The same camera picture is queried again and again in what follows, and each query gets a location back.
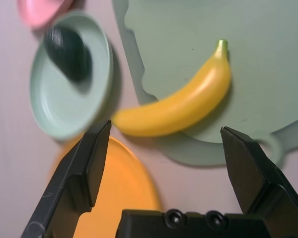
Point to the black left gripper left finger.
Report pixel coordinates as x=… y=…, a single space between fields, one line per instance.
x=74 y=178

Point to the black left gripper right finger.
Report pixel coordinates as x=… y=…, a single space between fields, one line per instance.
x=258 y=183

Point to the yellow toy banana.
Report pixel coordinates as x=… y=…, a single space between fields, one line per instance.
x=183 y=106

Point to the dark green toy avocado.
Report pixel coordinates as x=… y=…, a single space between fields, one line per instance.
x=67 y=54

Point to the yellow plastic plate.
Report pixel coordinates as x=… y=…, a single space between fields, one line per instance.
x=124 y=183

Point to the mint green plastic plate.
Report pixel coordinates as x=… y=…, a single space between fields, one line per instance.
x=62 y=109

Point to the pink plastic plate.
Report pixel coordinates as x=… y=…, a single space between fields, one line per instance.
x=39 y=12

